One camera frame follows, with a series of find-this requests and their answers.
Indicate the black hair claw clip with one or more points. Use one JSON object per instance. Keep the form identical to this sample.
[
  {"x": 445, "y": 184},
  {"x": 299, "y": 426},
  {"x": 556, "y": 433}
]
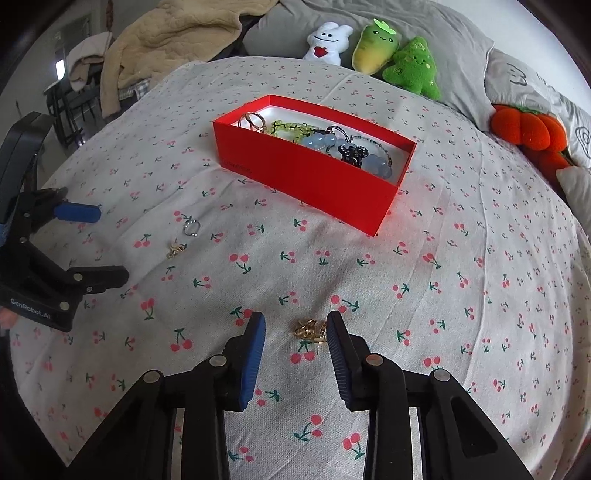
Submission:
[{"x": 351, "y": 152}]

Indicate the plain grey pillow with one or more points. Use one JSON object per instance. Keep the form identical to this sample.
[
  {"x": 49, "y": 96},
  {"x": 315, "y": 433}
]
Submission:
[{"x": 438, "y": 27}]

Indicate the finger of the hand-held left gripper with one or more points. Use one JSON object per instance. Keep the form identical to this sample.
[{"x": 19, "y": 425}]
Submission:
[
  {"x": 78, "y": 212},
  {"x": 101, "y": 279}
]

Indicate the yellow green carrot plush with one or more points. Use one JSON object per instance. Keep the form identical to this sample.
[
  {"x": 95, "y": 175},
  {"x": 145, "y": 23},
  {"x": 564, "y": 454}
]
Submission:
[{"x": 369, "y": 50}]

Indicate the green tree plush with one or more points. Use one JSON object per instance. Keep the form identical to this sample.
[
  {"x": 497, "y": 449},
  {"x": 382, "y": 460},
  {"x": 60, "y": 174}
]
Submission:
[{"x": 411, "y": 69}]

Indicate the cherry print bed sheet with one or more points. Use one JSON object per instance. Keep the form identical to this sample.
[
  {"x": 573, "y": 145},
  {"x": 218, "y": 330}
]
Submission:
[{"x": 461, "y": 277}]

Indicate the orange pumpkin plush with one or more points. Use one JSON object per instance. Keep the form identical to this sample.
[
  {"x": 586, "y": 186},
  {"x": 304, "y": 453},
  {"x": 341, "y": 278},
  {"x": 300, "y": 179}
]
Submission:
[{"x": 517, "y": 124}]

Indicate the red cardboard box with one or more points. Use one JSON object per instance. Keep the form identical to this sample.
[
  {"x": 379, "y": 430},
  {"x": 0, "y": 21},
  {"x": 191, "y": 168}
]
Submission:
[{"x": 300, "y": 184}]

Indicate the black chair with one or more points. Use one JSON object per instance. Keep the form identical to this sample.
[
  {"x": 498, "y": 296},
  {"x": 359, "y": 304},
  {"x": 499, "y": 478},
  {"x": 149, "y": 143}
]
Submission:
[{"x": 69, "y": 115}]

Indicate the white bunny plush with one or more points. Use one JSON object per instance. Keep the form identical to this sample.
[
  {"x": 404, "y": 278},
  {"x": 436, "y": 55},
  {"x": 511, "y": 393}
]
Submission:
[{"x": 325, "y": 44}]

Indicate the small gold earring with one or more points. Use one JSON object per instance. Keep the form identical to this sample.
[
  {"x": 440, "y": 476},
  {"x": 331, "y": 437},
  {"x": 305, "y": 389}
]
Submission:
[{"x": 175, "y": 251}]

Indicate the plaid cloth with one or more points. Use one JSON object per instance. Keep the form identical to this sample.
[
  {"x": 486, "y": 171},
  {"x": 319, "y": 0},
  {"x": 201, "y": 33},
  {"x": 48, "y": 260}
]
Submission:
[{"x": 134, "y": 90}]

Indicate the deer print pillow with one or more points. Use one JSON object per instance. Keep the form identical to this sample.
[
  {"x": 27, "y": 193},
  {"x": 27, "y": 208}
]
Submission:
[{"x": 577, "y": 182}]

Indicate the beige blanket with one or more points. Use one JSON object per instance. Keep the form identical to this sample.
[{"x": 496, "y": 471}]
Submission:
[{"x": 175, "y": 32}]

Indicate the beige clothes pile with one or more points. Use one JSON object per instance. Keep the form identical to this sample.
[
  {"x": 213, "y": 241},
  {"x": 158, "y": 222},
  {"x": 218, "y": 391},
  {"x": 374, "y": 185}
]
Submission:
[{"x": 90, "y": 55}]

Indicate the rose gold rings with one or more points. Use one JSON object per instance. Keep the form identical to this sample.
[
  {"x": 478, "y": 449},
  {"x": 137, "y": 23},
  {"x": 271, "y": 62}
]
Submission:
[{"x": 258, "y": 121}]

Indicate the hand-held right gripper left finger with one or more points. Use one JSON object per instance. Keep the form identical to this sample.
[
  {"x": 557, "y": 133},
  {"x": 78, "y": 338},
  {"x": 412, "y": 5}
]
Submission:
[{"x": 251, "y": 360}]

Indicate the grey line print pillow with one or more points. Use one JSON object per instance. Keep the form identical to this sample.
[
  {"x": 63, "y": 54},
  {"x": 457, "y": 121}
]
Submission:
[{"x": 531, "y": 83}]

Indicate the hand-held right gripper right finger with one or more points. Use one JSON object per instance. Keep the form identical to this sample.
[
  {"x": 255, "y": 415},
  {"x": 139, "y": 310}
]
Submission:
[{"x": 339, "y": 360}]

